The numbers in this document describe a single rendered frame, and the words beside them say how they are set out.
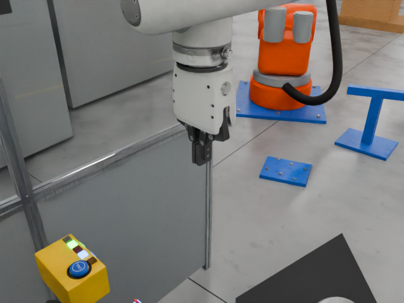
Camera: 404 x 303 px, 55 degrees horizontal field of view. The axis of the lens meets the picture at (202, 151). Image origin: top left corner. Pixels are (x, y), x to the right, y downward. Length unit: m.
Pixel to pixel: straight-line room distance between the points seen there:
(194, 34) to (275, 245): 2.12
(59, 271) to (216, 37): 0.66
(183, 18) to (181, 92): 0.19
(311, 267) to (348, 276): 0.10
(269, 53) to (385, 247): 2.15
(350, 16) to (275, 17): 4.48
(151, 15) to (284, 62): 3.59
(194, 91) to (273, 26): 3.32
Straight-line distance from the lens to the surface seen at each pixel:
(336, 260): 0.90
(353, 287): 0.92
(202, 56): 0.54
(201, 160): 0.65
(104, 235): 1.65
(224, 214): 2.74
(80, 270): 0.96
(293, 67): 4.04
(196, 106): 0.58
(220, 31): 0.54
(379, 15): 8.08
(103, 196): 1.54
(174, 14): 0.44
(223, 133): 0.59
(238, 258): 2.45
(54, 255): 1.03
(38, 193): 1.38
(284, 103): 4.11
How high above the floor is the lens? 1.77
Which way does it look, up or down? 31 degrees down
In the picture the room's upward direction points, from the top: straight up
